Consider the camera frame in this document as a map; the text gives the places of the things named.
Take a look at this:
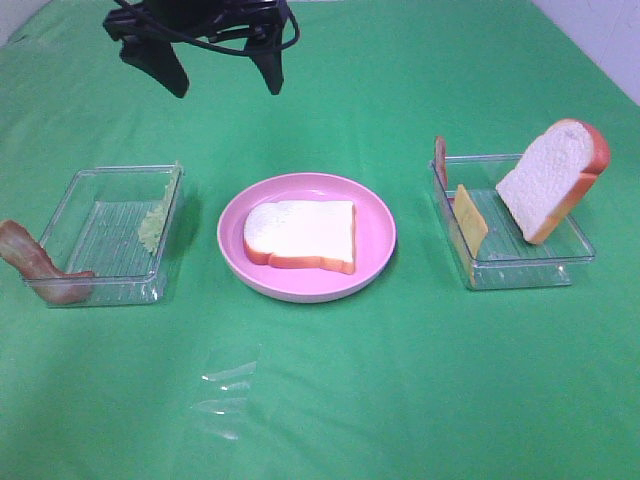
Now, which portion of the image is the bacon strip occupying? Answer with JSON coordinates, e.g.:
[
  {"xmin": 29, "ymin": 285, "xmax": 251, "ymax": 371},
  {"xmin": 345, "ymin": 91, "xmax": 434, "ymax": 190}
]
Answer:
[
  {"xmin": 434, "ymin": 135, "xmax": 448, "ymax": 189},
  {"xmin": 1, "ymin": 219, "xmax": 94, "ymax": 305}
]

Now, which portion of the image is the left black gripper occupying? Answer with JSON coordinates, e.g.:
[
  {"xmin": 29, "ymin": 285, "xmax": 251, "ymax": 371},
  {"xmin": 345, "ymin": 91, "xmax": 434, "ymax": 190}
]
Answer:
[{"xmin": 103, "ymin": 1, "xmax": 290, "ymax": 98}]

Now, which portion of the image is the right clear plastic tray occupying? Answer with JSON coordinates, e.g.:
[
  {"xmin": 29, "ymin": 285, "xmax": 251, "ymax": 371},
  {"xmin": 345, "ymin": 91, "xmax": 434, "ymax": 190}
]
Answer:
[{"xmin": 431, "ymin": 154, "xmax": 595, "ymax": 290}]

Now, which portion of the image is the left black cable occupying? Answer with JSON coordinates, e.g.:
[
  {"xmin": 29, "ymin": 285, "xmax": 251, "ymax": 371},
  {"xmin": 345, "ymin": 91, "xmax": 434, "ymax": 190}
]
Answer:
[{"xmin": 115, "ymin": 0, "xmax": 302, "ymax": 55}]

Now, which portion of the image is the yellow cheese slice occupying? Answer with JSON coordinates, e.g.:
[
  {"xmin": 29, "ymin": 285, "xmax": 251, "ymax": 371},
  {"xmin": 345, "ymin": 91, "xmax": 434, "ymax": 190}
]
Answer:
[{"xmin": 453, "ymin": 184, "xmax": 489, "ymax": 258}]

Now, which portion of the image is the bread slice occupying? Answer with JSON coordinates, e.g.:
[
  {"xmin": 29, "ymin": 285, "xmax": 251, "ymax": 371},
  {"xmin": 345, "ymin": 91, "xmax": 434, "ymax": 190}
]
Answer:
[
  {"xmin": 243, "ymin": 200, "xmax": 356, "ymax": 274},
  {"xmin": 496, "ymin": 119, "xmax": 611, "ymax": 245}
]

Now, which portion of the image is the pink round plate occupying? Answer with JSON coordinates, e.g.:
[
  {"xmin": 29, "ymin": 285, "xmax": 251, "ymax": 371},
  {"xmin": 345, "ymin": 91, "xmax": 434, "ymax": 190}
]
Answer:
[{"xmin": 217, "ymin": 172, "xmax": 397, "ymax": 303}]

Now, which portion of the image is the green tablecloth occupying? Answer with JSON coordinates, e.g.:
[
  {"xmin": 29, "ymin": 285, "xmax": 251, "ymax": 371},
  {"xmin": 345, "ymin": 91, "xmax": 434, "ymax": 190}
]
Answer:
[{"xmin": 1, "ymin": 1, "xmax": 639, "ymax": 479}]

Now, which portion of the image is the clear plastic tray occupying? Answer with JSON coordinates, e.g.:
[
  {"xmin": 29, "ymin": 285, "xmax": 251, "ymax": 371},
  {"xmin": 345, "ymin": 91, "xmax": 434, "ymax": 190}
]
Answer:
[
  {"xmin": 431, "ymin": 154, "xmax": 595, "ymax": 290},
  {"xmin": 24, "ymin": 165, "xmax": 184, "ymax": 307}
]

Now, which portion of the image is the left clear plastic tray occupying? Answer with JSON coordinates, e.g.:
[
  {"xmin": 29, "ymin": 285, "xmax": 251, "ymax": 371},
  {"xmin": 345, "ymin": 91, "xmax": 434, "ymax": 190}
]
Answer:
[{"xmin": 24, "ymin": 165, "xmax": 184, "ymax": 307}]

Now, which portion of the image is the green lettuce leaf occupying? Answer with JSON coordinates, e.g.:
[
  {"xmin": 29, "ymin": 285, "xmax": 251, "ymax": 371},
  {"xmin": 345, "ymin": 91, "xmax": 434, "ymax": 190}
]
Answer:
[{"xmin": 137, "ymin": 162, "xmax": 181, "ymax": 255}]

